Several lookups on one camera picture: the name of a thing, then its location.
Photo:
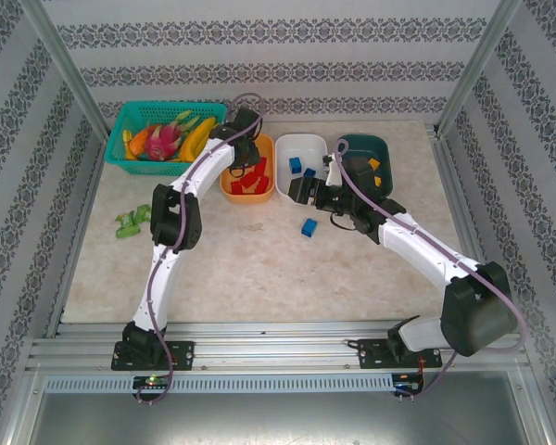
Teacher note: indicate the small yellow lego brick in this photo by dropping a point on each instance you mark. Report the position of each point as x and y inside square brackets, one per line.
[378, 180]
[374, 163]

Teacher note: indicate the small blue lego brick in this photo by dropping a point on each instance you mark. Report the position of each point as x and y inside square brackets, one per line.
[309, 227]
[309, 173]
[295, 164]

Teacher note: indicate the wide red lego brick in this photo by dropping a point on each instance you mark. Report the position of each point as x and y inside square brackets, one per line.
[249, 181]

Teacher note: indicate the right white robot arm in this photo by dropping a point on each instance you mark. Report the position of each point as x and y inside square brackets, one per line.
[421, 245]

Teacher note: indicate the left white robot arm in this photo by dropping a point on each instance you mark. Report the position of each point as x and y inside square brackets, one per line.
[160, 283]

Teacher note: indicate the orange plastic container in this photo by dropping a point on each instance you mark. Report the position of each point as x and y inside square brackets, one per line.
[250, 198]

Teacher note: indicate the dark teal plastic container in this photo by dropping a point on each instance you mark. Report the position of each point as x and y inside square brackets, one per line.
[366, 146]

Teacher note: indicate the white plastic container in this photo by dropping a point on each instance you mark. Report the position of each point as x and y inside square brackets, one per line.
[301, 146]

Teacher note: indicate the yellow banana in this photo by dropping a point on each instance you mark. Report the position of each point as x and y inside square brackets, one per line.
[199, 148]
[198, 134]

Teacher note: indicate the teal plastic basket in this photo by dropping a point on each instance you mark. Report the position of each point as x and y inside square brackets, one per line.
[167, 168]

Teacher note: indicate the pink dragon fruit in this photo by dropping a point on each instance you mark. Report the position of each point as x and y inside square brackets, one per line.
[160, 141]

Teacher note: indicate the orange toy fruit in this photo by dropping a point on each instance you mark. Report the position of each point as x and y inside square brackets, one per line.
[139, 139]

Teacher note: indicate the green snack wrapper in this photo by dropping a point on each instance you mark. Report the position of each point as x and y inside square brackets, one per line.
[146, 213]

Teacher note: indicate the small yellow toy fruit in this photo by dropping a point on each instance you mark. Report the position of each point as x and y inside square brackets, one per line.
[126, 136]

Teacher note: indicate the green leafy toy vegetable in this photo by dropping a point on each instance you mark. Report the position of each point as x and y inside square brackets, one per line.
[126, 226]

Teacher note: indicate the right small circuit board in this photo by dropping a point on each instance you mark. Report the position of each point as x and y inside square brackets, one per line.
[408, 388]

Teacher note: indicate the small circuit board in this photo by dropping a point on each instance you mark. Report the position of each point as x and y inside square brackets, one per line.
[153, 382]
[408, 388]

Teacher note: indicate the left small circuit board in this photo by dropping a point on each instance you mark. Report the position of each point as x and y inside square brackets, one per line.
[153, 382]

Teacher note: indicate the aluminium mounting rail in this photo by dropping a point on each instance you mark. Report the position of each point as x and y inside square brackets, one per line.
[278, 345]

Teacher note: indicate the right aluminium frame post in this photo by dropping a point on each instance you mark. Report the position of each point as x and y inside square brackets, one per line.
[479, 60]

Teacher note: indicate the aluminium frame post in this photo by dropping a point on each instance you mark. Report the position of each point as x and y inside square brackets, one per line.
[60, 60]
[479, 60]

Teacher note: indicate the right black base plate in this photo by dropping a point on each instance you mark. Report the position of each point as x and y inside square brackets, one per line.
[373, 354]

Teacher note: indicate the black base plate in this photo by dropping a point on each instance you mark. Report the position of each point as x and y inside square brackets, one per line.
[373, 354]
[183, 356]

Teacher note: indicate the left aluminium frame post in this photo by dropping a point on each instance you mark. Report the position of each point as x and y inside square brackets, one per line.
[60, 60]

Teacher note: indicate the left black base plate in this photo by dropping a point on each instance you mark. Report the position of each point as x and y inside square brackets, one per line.
[183, 356]

